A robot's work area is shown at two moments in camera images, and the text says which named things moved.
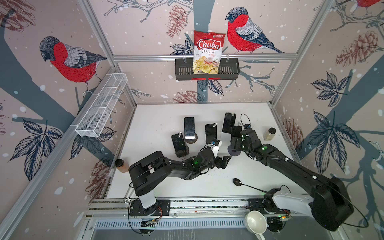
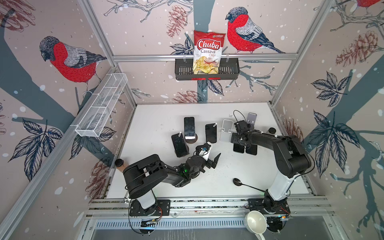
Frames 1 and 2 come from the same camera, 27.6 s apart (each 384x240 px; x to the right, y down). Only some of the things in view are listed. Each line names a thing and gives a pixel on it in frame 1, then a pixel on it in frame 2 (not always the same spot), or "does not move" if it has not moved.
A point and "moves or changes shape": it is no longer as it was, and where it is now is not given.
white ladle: (256, 223) does not move
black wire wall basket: (230, 69) does not move
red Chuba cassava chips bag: (207, 47) does not move
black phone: (228, 122) moves or changes shape
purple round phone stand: (233, 152) to (251, 118)
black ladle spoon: (238, 182) does not move
